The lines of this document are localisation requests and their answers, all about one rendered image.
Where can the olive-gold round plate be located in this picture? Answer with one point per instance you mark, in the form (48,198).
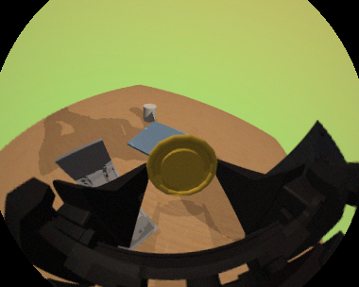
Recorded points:
(182,165)

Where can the blue-grey mat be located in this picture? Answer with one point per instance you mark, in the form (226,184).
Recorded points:
(151,135)

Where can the grey dish rack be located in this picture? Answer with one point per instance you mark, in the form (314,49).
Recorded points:
(91,165)

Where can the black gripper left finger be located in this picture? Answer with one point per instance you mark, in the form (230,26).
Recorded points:
(115,204)

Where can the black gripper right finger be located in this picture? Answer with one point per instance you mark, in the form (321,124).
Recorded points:
(252,194)

